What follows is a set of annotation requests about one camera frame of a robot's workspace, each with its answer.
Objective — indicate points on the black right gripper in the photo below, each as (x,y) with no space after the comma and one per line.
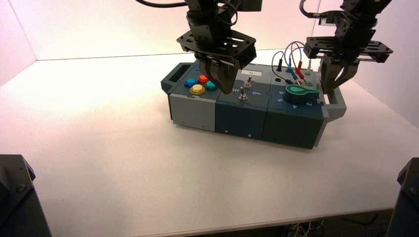
(352,39)

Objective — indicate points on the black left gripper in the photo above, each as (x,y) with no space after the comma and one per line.
(204,32)

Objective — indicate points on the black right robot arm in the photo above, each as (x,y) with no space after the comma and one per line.
(363,6)

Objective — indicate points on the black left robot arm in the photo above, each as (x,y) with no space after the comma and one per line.
(199,5)

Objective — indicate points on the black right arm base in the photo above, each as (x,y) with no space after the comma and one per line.
(407,202)

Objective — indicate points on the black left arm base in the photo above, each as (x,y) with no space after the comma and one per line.
(16,202)

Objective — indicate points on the green push button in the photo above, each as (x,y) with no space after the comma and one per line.
(210,86)

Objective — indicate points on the red push button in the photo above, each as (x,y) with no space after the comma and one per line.
(202,78)

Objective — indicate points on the yellow push button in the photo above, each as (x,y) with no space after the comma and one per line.
(197,89)

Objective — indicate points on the white label display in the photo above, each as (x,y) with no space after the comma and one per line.
(251,73)

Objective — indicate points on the blue push button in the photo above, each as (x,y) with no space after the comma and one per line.
(190,82)

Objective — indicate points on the green rotary knob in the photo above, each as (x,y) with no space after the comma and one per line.
(299,93)

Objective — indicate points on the modular grey blue control box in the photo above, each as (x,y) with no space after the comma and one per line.
(240,117)

